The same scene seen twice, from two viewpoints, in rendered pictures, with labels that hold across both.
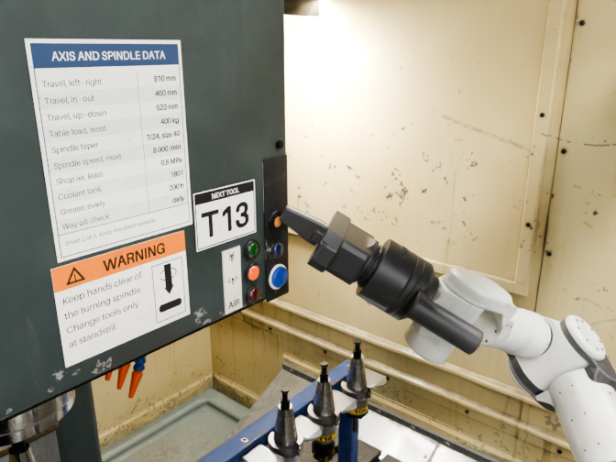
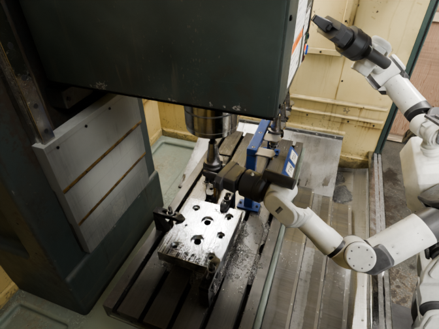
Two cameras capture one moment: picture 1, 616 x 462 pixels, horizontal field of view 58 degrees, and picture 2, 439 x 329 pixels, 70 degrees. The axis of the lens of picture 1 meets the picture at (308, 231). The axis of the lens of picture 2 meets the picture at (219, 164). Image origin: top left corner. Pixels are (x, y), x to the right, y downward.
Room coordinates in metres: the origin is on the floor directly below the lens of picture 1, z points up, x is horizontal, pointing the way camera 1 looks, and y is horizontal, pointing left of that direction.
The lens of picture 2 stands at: (-0.13, 0.64, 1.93)
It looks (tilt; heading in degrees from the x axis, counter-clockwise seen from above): 38 degrees down; 341
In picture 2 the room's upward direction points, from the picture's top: 1 degrees counter-clockwise
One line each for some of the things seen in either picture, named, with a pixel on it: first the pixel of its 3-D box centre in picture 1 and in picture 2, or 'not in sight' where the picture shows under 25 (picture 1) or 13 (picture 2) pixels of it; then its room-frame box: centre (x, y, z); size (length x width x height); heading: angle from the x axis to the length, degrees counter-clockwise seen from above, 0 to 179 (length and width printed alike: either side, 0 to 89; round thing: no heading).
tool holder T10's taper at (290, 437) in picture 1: (285, 422); (276, 121); (0.85, 0.04, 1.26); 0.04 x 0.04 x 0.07
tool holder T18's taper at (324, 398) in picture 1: (324, 394); (281, 109); (0.93, -0.03, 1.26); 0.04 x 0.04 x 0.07
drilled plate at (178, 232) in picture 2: not in sight; (202, 234); (0.63, 0.44, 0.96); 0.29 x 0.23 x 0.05; 140
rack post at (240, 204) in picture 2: not in sight; (249, 181); (0.76, 0.19, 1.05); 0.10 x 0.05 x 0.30; 50
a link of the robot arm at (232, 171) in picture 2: not in sight; (240, 179); (0.55, 0.33, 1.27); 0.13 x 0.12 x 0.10; 128
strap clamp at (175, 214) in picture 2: not in sight; (170, 219); (0.74, 0.55, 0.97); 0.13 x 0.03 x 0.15; 50
